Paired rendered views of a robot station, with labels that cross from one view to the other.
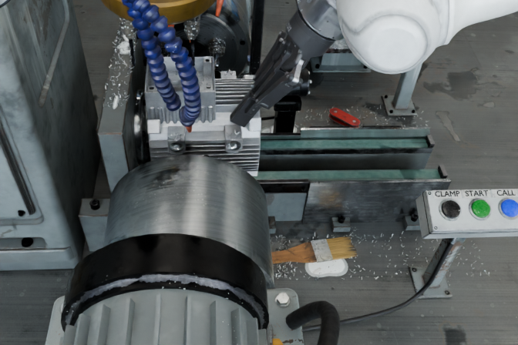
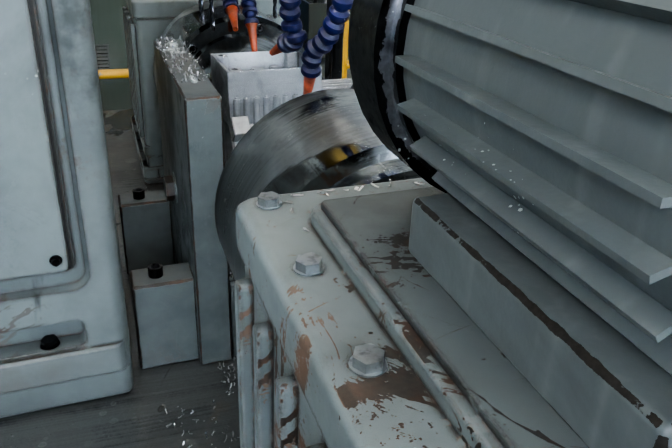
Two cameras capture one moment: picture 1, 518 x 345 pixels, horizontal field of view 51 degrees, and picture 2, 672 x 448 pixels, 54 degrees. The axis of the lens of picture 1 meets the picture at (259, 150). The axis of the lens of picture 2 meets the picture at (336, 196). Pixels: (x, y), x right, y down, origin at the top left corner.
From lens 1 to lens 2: 0.48 m
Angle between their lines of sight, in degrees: 24
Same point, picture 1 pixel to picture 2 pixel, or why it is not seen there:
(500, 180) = not seen: hidden behind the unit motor
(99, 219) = (166, 290)
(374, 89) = not seen: hidden behind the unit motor
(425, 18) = not seen: outside the picture
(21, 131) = (81, 77)
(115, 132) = (210, 96)
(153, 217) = (329, 132)
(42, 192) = (96, 213)
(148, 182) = (294, 115)
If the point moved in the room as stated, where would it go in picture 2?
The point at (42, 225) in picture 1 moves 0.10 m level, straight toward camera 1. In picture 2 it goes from (85, 290) to (136, 331)
